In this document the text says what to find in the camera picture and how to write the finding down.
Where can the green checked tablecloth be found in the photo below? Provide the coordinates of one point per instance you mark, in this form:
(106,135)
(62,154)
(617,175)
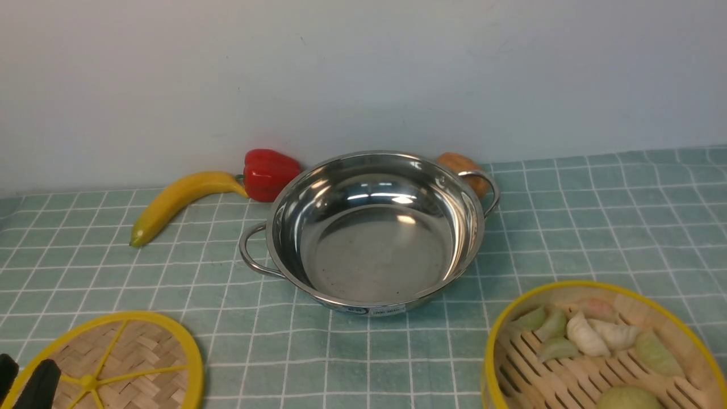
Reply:
(650,221)

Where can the pale green dumpling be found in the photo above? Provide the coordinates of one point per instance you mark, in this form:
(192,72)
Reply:
(554,325)

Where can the green round bun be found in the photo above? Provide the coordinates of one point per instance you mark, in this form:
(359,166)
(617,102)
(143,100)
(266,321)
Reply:
(625,396)

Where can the yellow-rimmed bamboo steamer basket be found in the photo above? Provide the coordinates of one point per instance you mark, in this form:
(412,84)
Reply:
(650,348)

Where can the red bell pepper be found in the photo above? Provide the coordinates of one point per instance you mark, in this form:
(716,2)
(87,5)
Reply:
(266,173)

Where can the pink dumpling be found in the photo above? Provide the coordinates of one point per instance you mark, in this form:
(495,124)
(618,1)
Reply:
(594,308)

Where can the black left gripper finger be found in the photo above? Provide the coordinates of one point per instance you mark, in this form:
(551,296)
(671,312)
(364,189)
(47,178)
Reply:
(40,389)
(9,369)

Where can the yellow banana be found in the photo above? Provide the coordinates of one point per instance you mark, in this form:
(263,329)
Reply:
(175,197)

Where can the yellow woven bamboo steamer lid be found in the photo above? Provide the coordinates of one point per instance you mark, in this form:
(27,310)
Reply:
(131,359)

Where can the stainless steel two-handled pot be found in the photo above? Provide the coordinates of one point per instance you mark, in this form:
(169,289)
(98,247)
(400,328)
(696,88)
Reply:
(373,233)

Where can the white dumpling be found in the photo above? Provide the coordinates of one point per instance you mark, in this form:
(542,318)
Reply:
(585,338)

